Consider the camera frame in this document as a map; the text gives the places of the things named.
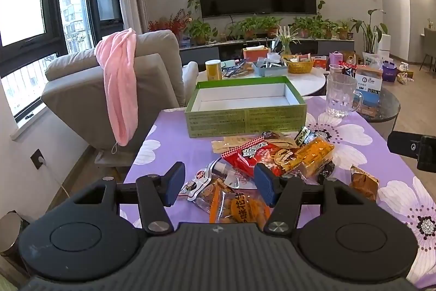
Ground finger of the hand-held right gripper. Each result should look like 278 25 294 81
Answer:
387 131 423 159

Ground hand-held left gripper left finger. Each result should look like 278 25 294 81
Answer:
65 161 187 235

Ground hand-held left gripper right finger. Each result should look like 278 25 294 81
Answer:
254 162 376 235

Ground white red label packet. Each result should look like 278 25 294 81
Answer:
180 158 259 201

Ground red snack packet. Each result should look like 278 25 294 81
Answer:
221 137 290 177

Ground striped tan snack packet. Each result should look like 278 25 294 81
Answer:
261 131 298 150

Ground beige snack packet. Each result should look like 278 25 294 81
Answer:
211 136 263 155

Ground orange snack packet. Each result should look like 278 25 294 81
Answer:
283 137 335 180

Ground brown snack packet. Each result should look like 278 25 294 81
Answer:
350 164 380 202

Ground dark clear snack packet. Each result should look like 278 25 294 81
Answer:
317 161 336 184

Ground black green snack packet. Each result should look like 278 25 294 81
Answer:
293 125 332 146

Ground green cardboard box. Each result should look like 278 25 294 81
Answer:
184 76 307 139

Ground purple floral tablecloth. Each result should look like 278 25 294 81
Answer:
123 95 436 290

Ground dark round side table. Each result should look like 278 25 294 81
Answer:
354 86 401 142

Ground blue white carton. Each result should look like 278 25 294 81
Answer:
354 65 384 109

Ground purple bag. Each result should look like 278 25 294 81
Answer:
382 61 397 83

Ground clear glass mug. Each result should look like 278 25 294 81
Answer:
325 73 364 118

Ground red foil packet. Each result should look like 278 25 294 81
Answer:
341 61 358 77

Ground grey dining chair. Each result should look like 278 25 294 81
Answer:
420 27 436 71

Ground beige armchair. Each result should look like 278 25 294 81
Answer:
41 30 200 169

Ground white round coffee table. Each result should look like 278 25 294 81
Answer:
198 68 328 97

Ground blue tray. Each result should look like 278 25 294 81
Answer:
254 57 289 77

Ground tall broad-leaf plant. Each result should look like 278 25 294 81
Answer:
351 9 389 55

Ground pink towel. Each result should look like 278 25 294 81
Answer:
95 28 140 153

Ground yellow can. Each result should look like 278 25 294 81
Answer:
205 59 223 81

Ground yellow woven basket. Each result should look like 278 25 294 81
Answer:
284 56 314 74

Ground orange tissue box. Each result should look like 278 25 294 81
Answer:
243 46 270 62

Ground small potted plant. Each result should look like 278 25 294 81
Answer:
337 20 351 40

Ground grass plant in vase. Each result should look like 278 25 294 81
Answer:
272 26 300 56

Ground potted green plant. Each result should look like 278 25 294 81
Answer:
226 16 283 39
292 16 338 39
189 18 219 45

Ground red berry plant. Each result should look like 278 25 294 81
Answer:
148 9 191 39

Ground dark round stool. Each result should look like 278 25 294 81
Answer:
0 211 31 257

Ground black framed window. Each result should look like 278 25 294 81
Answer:
0 0 125 118

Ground dark wall socket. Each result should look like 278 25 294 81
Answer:
31 148 46 170

